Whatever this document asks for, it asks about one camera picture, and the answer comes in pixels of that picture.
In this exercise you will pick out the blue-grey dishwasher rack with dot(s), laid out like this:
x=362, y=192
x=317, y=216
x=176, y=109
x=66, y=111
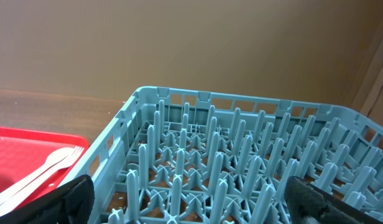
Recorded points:
x=185, y=156

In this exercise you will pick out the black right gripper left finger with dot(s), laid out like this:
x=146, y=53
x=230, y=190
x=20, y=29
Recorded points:
x=71, y=203

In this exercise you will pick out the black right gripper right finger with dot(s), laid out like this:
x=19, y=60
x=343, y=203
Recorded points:
x=309, y=204

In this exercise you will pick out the white plastic fork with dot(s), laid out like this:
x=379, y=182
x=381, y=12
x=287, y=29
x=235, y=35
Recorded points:
x=21, y=195

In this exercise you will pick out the red plastic tray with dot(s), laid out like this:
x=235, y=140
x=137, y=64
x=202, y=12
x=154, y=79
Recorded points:
x=22, y=151

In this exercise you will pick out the white plastic spoon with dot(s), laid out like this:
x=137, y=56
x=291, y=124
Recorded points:
x=53, y=158

